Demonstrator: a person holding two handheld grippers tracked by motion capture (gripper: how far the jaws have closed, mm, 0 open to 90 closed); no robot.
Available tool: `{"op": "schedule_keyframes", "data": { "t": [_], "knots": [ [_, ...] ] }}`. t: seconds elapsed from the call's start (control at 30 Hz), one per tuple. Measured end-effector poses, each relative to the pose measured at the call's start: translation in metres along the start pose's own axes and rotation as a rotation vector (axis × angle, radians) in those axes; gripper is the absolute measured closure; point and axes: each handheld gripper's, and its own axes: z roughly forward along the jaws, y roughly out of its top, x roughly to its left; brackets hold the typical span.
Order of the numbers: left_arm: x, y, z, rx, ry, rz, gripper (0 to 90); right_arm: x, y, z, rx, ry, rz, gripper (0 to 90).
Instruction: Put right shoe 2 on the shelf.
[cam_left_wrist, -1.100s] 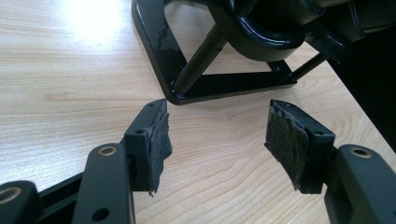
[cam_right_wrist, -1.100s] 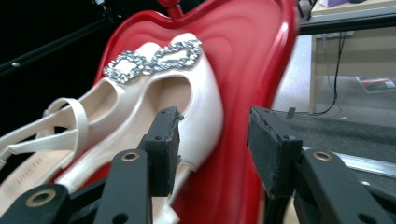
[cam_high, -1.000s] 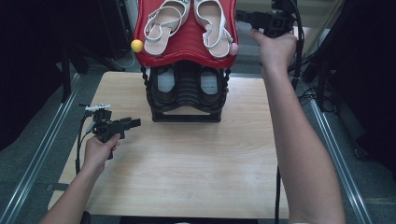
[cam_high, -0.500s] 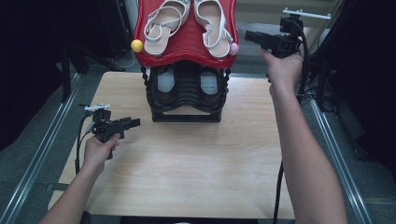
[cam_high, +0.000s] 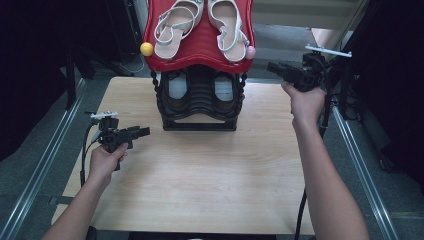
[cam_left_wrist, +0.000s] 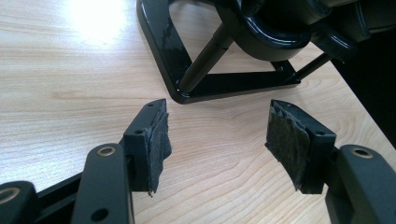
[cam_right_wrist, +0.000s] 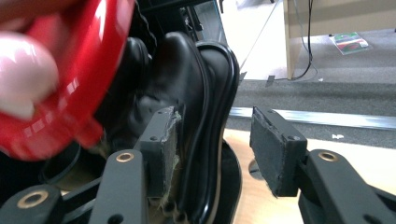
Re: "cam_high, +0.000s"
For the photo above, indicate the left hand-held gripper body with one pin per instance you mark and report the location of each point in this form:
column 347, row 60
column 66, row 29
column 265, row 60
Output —
column 111, row 138

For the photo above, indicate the dark curtain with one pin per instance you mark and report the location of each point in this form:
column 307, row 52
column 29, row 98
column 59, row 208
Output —
column 30, row 66
column 396, row 83

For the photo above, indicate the person's right hand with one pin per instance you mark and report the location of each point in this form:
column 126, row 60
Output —
column 308, row 106

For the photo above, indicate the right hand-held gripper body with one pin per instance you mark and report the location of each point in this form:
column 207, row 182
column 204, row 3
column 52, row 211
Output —
column 306, row 76

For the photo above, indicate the red and black shoe rack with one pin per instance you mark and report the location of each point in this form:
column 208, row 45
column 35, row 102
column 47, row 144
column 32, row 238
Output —
column 200, row 63

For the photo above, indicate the black metal stand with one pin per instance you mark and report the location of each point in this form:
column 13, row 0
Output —
column 345, row 100
column 70, row 86

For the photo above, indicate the person's left hand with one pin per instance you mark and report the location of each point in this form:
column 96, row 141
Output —
column 105, row 163

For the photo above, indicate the metal floor rail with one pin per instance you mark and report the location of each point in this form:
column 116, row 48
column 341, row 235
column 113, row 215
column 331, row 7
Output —
column 370, row 186
column 30, row 193

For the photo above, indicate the dark tape strip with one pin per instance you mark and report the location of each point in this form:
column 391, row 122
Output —
column 61, row 200

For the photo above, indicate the beige slingback sandal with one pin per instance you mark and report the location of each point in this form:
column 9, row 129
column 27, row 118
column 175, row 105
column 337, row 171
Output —
column 233, row 50
column 170, row 46

